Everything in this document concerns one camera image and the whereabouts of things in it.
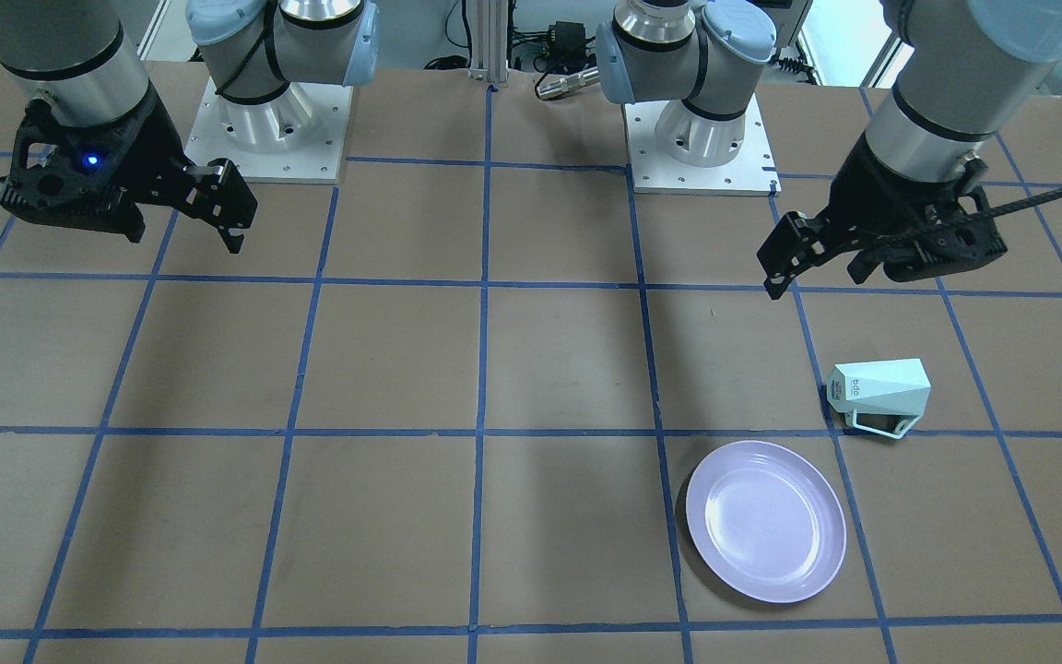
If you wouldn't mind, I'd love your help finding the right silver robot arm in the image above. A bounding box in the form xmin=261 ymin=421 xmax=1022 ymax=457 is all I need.
xmin=0 ymin=1 xmax=379 ymax=254

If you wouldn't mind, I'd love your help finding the mint green faceted cup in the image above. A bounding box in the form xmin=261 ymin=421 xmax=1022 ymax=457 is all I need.
xmin=825 ymin=358 xmax=932 ymax=440

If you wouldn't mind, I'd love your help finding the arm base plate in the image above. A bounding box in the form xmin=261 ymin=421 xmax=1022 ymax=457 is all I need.
xmin=184 ymin=80 xmax=357 ymax=185
xmin=622 ymin=96 xmax=783 ymax=195

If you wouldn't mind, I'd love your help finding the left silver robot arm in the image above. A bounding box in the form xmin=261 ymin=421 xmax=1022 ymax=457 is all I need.
xmin=595 ymin=1 xmax=1062 ymax=299

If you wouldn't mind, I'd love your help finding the aluminium frame post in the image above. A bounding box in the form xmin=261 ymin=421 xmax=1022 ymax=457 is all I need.
xmin=461 ymin=1 xmax=514 ymax=89

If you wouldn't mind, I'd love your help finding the lilac plate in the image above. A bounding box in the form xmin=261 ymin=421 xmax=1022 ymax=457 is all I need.
xmin=684 ymin=440 xmax=847 ymax=605

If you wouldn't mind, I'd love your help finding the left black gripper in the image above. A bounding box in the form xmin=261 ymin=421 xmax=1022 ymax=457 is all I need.
xmin=756 ymin=137 xmax=1008 ymax=300

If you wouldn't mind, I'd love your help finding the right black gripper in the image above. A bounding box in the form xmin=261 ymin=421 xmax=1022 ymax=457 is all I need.
xmin=0 ymin=85 xmax=258 ymax=254

